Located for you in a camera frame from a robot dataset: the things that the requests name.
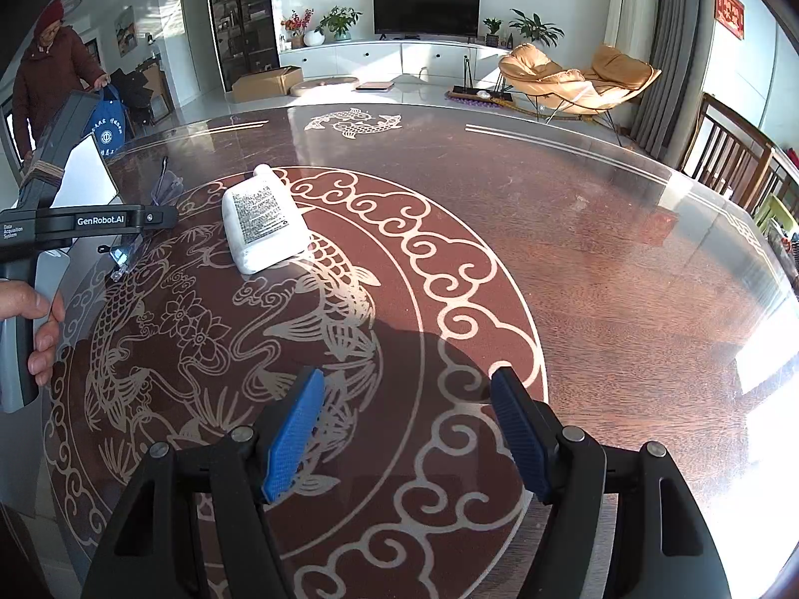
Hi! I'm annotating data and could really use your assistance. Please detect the orange lounge chair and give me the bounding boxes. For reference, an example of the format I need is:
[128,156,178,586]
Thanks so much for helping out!
[562,43,663,126]
[498,43,591,122]

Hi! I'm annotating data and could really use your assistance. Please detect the white television cabinet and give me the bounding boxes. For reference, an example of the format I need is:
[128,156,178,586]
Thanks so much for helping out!
[278,37,519,85]

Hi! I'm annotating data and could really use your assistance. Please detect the grey curtain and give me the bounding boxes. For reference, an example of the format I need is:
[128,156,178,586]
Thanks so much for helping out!
[630,0,703,160]

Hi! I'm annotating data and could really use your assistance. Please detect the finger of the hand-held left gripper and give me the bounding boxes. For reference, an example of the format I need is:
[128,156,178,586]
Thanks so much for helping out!
[138,205,179,231]

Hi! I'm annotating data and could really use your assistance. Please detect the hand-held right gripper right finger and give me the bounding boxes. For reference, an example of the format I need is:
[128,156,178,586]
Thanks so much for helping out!
[488,365,733,599]

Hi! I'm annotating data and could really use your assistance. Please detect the red wall hanging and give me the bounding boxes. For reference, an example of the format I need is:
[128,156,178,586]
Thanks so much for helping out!
[715,0,747,41]

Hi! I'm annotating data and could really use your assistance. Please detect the white curtain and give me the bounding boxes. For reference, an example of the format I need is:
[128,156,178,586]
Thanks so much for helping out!
[604,0,663,63]

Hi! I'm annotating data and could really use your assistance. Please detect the eyeglasses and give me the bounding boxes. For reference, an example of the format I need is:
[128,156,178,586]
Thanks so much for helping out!
[109,156,185,282]

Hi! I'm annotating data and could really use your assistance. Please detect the cardboard box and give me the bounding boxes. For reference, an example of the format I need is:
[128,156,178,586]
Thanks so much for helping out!
[232,66,304,102]

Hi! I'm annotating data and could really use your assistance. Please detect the dark display cabinet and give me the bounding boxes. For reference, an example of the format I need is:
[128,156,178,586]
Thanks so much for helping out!
[205,0,281,91]

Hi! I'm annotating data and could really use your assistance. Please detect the red flowers in vase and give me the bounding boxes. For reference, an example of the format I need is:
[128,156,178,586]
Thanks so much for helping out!
[281,9,315,49]

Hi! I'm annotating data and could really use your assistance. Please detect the white board panel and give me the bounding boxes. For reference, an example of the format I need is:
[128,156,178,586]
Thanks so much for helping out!
[37,134,119,258]

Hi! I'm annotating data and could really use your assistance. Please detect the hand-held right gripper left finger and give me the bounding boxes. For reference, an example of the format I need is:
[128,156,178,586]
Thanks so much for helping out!
[81,367,327,599]

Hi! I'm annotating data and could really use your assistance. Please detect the black television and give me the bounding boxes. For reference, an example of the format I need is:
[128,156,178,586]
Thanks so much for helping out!
[373,0,481,38]

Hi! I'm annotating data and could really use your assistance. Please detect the blue bag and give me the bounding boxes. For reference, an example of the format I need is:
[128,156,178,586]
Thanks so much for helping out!
[84,84,131,157]

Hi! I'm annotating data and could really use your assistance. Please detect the framed wall painting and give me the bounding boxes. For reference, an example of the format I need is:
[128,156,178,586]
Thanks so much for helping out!
[114,6,138,54]

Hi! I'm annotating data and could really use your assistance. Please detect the green potted plant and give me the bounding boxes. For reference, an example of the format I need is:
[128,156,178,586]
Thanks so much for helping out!
[315,6,363,44]

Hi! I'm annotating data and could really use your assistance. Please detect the wooden dining chair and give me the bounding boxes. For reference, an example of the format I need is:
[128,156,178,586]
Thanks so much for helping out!
[680,92,775,201]
[743,143,799,219]

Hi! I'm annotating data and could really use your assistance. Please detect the white plastic bottle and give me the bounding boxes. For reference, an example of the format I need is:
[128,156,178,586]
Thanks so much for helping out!
[221,164,311,276]

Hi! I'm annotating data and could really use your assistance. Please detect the large leafy potted plant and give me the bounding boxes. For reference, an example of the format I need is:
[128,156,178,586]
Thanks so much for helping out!
[508,9,566,47]

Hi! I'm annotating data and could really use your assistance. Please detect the person's left hand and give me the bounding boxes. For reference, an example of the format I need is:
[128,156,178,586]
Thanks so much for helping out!
[0,280,66,388]

